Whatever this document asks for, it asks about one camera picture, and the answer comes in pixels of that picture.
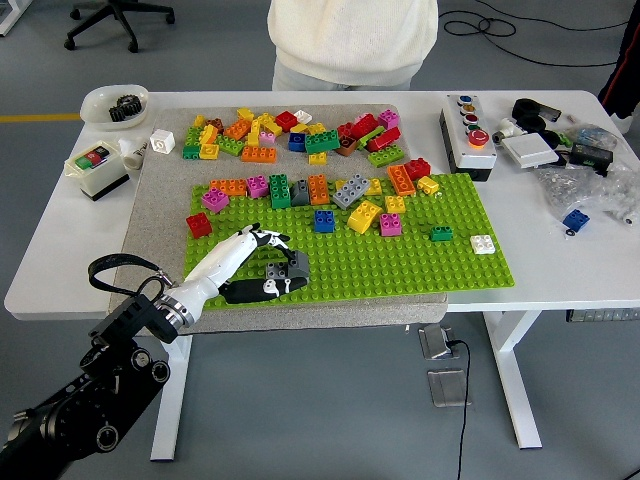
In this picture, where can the table height control panel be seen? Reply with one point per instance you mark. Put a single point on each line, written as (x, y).
(600, 315)

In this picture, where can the small black grey block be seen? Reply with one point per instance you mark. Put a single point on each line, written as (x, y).
(552, 114)

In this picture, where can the clear bag blue parts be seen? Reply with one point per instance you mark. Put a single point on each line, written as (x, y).
(593, 135)

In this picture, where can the green plastic clip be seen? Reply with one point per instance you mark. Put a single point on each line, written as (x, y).
(566, 134)

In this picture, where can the orange two-by-four brick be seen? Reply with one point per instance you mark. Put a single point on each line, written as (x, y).
(259, 154)
(229, 187)

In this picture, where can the push-button control box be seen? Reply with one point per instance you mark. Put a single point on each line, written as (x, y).
(476, 155)

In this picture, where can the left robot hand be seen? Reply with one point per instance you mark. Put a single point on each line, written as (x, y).
(220, 262)

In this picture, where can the blue two-by-two brick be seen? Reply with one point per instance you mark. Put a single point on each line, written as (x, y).
(324, 221)
(297, 142)
(576, 219)

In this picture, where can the yellow long brick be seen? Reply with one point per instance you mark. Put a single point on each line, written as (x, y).
(255, 131)

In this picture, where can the lime green flat plate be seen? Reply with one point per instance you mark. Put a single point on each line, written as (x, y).
(371, 136)

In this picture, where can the yellow rounded small brick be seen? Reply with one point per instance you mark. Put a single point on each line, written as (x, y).
(428, 185)

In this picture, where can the brown brick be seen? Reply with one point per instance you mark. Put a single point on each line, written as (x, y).
(215, 124)
(347, 145)

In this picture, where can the pink small brick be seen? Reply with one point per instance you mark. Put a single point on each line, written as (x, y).
(362, 118)
(267, 138)

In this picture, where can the red two-by-two brick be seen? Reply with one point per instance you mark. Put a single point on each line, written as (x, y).
(286, 121)
(417, 169)
(199, 225)

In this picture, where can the lime green two-by-four brick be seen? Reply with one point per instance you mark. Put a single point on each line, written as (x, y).
(386, 156)

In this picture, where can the metal floor socket box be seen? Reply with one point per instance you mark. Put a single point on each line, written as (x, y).
(447, 387)
(432, 342)

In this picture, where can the person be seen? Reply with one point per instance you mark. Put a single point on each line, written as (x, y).
(352, 35)
(627, 60)

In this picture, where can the white plastic bowl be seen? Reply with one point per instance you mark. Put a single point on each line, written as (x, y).
(96, 107)

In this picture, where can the clear bag metal parts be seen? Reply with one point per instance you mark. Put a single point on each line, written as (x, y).
(622, 195)

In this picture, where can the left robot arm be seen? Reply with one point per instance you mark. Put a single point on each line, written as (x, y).
(130, 320)

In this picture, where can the black power adapter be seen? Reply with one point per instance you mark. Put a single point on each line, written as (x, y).
(591, 155)

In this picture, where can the dark green two-by-four brick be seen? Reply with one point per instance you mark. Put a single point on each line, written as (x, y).
(280, 191)
(322, 142)

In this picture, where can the grey two-by-four brick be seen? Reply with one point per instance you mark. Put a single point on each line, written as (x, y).
(275, 271)
(351, 191)

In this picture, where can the white table leg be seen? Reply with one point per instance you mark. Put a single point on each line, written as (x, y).
(170, 400)
(515, 380)

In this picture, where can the white furniture foot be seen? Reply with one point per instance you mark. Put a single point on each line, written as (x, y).
(7, 22)

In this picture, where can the magenta two-by-two brick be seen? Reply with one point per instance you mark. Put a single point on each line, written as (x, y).
(388, 118)
(216, 200)
(390, 224)

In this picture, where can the white plastic tube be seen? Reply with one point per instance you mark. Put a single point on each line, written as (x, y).
(133, 155)

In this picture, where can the black gear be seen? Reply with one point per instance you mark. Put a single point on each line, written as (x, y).
(117, 114)
(132, 105)

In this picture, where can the orange upturned long brick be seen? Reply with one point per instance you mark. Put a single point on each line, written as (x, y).
(401, 180)

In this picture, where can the black round knob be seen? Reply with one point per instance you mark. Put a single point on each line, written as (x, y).
(551, 137)

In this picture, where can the white flat switch plate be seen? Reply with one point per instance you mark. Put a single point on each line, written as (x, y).
(530, 151)

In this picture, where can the yellow two-by-two brick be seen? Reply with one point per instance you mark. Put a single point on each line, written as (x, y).
(209, 151)
(374, 187)
(395, 204)
(317, 158)

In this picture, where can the dark green small brick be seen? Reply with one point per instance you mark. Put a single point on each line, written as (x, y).
(191, 151)
(442, 234)

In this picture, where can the white pipe connector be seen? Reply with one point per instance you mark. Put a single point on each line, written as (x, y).
(507, 128)

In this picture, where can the switch box green red buttons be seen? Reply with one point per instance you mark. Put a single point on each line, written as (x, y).
(101, 177)

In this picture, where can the clear bag of screws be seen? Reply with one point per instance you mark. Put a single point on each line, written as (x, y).
(565, 187)

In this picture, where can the red two-by-four brick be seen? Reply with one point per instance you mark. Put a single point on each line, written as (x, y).
(364, 126)
(384, 139)

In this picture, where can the black office chair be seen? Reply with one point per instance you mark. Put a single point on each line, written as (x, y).
(120, 9)

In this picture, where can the grey-brown mat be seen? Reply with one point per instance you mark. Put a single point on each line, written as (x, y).
(300, 316)

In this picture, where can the green baseplate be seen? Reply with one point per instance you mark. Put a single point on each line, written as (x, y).
(380, 270)

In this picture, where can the black tape roll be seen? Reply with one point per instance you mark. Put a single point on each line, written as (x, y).
(521, 104)
(532, 122)

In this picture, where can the white small brick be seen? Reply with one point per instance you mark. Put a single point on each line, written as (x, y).
(303, 116)

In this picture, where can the white cube box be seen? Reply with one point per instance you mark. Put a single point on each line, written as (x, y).
(162, 142)

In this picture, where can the white two-by-two brick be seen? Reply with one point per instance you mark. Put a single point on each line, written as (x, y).
(483, 245)

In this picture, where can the yellow arch brick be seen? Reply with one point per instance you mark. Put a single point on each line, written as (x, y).
(365, 216)

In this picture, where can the pink two-by-two brick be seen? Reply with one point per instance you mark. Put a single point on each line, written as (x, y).
(258, 186)

